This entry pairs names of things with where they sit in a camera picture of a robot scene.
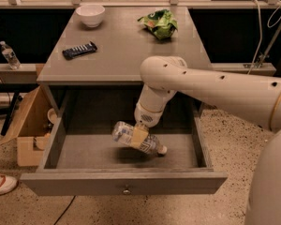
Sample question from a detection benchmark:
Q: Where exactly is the grey open top drawer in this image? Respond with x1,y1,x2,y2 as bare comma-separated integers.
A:
21,87,227,196

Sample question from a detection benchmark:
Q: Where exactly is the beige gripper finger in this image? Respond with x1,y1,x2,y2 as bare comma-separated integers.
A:
130,124,149,148

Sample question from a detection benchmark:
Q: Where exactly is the cardboard box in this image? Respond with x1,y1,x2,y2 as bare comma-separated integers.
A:
1,85,52,167

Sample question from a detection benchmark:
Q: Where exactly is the white and orange sneaker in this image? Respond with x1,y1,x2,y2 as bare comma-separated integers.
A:
0,173,18,195

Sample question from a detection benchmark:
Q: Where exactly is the black floor cable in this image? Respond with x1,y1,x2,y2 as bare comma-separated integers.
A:
52,195,77,225

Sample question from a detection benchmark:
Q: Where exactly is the white cup in box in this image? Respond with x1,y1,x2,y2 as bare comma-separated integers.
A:
47,108,57,124

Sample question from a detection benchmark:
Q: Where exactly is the grey wooden cabinet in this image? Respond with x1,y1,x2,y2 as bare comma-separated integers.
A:
37,7,212,110

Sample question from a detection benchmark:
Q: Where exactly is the green chip bag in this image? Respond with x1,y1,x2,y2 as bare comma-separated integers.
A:
138,9,178,40

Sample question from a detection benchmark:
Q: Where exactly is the metal drawer knob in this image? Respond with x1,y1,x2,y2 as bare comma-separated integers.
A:
122,185,131,195

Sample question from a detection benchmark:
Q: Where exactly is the blue labelled plastic bottle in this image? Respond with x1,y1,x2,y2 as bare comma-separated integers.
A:
111,121,168,156

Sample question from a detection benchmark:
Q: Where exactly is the white ceramic bowl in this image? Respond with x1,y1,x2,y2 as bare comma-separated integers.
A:
75,5,105,27

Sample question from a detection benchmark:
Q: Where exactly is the dark blue snack bar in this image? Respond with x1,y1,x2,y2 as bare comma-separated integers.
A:
62,41,97,60

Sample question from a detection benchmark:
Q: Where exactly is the clear water bottle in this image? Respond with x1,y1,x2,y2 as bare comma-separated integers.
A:
0,41,21,70

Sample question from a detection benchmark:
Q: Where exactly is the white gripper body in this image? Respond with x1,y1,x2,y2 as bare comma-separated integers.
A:
134,103,162,128

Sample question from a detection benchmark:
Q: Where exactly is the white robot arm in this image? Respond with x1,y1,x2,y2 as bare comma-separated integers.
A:
135,56,281,225

